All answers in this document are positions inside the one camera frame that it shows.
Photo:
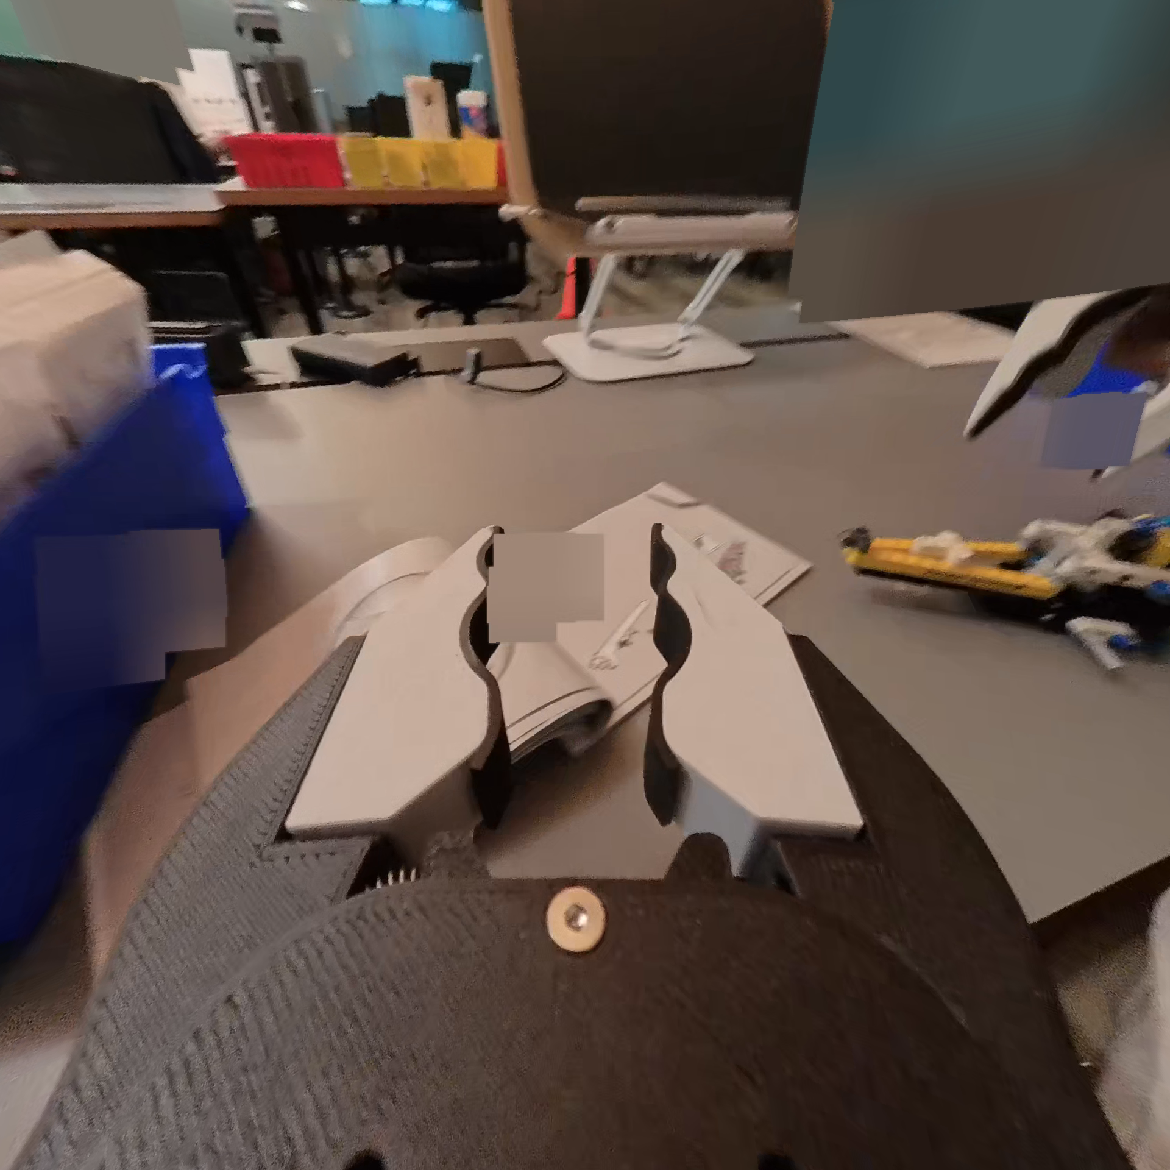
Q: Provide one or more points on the white paper lego bag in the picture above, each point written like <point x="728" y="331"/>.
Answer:
<point x="64" y="346"/>

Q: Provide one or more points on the printed paper sheet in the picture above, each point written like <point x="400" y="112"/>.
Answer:
<point x="931" y="340"/>

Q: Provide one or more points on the blue plastic bin with tag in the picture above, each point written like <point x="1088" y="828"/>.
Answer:
<point x="137" y="456"/>

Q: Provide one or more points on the brown wooden table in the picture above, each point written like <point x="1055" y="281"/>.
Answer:
<point x="109" y="205"/>
<point x="364" y="195"/>

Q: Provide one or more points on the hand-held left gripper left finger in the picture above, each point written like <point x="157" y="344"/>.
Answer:
<point x="392" y="730"/>

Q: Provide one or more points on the lego instruction booklet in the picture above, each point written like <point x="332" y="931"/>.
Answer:
<point x="585" y="677"/>

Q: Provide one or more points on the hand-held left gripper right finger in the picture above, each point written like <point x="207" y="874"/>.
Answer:
<point x="758" y="730"/>

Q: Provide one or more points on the yellow white lego plane model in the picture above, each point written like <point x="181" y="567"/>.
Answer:
<point x="959" y="557"/>

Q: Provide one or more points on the yellow plastic bin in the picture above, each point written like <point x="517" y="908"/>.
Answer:
<point x="362" y="161"/>
<point x="402" y="163"/>
<point x="478" y="163"/>
<point x="442" y="163"/>

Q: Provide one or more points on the dark grey power adapter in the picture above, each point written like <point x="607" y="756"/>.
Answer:
<point x="352" y="358"/>

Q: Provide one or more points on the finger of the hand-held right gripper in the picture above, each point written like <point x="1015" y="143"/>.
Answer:
<point x="1156" y="430"/>
<point x="1023" y="364"/>

